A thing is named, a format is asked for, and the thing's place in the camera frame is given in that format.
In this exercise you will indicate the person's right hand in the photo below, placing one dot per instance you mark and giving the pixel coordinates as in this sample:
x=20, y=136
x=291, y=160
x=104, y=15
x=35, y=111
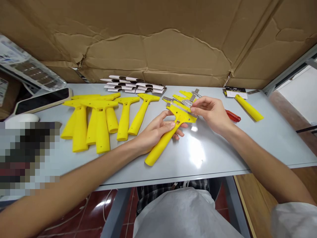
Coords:
x=215, y=116

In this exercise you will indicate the person's left hand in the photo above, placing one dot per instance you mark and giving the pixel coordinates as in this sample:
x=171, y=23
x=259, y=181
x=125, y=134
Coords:
x=151, y=135

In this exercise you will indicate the person's right thumb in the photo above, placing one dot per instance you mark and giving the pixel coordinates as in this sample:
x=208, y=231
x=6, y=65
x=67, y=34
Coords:
x=201, y=110

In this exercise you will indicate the person's left thumb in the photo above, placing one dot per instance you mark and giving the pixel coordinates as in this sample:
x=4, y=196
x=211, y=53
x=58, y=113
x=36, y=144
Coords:
x=169, y=125

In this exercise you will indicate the person's right fingers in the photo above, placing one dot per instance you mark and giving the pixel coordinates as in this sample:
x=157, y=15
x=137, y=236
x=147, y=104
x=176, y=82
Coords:
x=202, y=117

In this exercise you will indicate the person's right index finger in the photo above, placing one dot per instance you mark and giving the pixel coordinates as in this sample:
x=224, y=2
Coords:
x=199, y=101

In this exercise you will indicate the person's left index finger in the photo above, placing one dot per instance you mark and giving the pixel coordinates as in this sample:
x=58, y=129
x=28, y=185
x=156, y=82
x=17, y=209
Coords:
x=164, y=116

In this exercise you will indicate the person's left fingers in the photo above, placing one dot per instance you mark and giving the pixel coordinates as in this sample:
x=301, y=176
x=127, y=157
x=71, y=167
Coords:
x=180, y=132

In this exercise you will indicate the yellow plastic scraper with blade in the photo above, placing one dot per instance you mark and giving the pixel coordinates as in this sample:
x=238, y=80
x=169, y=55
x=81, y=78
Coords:
x=163, y=146

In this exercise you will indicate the silver metal blade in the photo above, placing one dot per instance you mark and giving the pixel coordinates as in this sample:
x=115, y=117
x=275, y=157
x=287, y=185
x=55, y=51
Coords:
x=167, y=99
x=197, y=92
x=253, y=91

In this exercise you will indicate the red screwdriver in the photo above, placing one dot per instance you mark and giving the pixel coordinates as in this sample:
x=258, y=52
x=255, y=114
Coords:
x=232, y=115

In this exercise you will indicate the stack of white card sleeves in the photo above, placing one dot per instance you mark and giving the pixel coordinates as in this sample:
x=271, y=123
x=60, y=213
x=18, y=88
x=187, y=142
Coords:
x=133, y=85

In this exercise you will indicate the yellow scraper with black card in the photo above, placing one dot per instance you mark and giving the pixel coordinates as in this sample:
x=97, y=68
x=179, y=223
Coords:
x=247, y=106

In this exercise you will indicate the person's legs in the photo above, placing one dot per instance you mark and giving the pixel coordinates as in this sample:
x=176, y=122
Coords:
x=151, y=195

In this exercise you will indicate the large brown cardboard sheet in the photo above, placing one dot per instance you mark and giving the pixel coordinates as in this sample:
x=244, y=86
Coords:
x=158, y=37

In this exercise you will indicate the person's body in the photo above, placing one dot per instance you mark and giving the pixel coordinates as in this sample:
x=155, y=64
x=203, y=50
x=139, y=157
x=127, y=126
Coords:
x=185, y=215

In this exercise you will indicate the black tablet in beige case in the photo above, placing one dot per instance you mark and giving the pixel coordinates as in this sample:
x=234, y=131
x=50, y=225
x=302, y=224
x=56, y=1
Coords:
x=42, y=101

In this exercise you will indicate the white computer mouse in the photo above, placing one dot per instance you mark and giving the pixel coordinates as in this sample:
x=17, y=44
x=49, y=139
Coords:
x=22, y=118

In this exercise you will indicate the clear plastic blade pack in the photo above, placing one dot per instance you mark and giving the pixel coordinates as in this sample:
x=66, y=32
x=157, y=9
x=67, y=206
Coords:
x=29, y=67

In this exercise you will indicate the grey metal shelf frame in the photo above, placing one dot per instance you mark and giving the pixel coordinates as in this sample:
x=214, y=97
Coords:
x=289, y=69

